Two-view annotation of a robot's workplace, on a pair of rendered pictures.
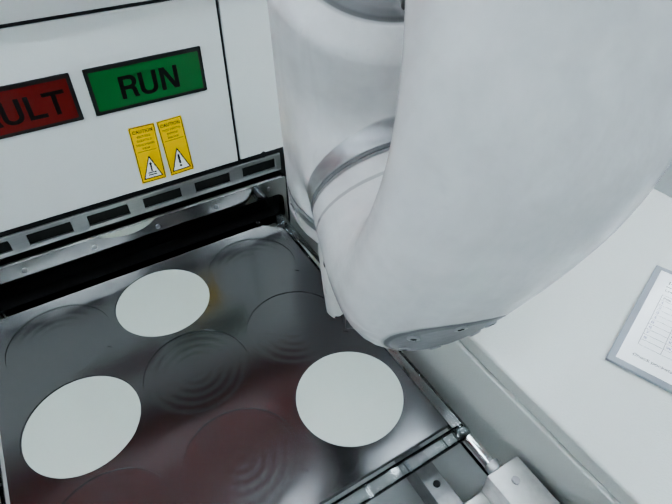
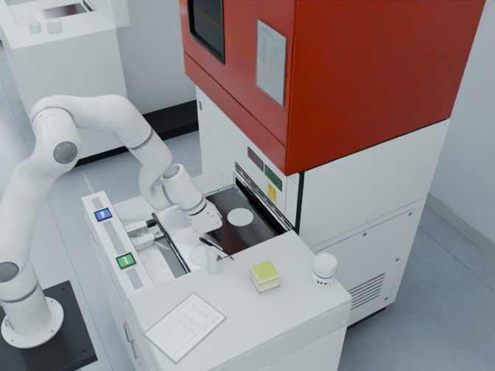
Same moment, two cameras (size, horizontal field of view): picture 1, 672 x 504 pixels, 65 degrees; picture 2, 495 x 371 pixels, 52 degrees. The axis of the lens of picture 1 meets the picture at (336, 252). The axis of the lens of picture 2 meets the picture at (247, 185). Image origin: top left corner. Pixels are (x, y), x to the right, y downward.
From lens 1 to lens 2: 1.61 m
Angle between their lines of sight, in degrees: 66
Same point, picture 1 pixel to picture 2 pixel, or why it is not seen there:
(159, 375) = not seen: hidden behind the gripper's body
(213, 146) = (280, 205)
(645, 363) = (190, 298)
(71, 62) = (264, 160)
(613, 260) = (231, 307)
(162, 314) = (235, 217)
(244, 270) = (252, 232)
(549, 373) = (191, 279)
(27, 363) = (221, 196)
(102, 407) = not seen: hidden behind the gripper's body
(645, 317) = (205, 305)
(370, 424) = (195, 258)
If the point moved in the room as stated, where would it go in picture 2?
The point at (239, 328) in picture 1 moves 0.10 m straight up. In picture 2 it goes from (228, 232) to (227, 213)
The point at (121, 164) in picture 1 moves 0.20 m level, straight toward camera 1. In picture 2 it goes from (265, 187) to (216, 201)
